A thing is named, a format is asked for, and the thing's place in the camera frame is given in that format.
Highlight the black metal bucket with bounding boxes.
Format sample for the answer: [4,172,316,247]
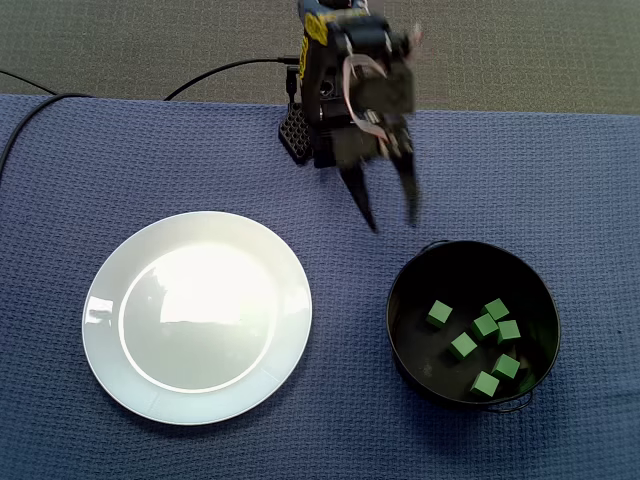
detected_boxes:
[384,239,562,415]

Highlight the short black plug cable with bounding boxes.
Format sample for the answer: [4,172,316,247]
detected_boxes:
[284,65,303,104]

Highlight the white round plate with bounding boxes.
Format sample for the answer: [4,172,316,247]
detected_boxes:
[81,210,314,427]

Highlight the blue woven table cloth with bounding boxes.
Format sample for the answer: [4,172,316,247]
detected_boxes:
[0,93,640,480]

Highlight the thick black power cable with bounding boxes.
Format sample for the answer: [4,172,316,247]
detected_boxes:
[0,53,304,174]

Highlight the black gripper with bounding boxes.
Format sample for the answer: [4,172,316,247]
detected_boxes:
[328,63,421,236]

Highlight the thin black floor cable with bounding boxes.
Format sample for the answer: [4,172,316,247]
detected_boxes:
[0,68,58,96]

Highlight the green cube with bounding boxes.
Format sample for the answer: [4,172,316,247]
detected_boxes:
[448,331,479,361]
[470,370,501,399]
[482,297,511,322]
[491,353,522,381]
[496,319,522,345]
[470,313,500,341]
[425,299,454,329]

